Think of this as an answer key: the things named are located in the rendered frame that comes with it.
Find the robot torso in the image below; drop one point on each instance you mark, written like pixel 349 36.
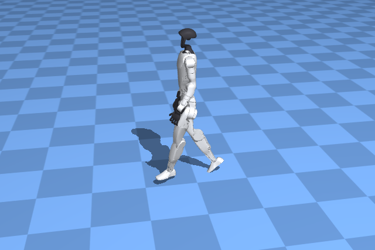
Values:
pixel 182 74

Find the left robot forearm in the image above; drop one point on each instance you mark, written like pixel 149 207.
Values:
pixel 186 98

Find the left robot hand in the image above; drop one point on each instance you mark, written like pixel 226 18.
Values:
pixel 175 116

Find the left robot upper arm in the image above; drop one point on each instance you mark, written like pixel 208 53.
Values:
pixel 190 65

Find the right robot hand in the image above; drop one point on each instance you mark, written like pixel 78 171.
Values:
pixel 175 104

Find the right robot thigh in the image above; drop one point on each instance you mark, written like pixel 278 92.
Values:
pixel 196 134

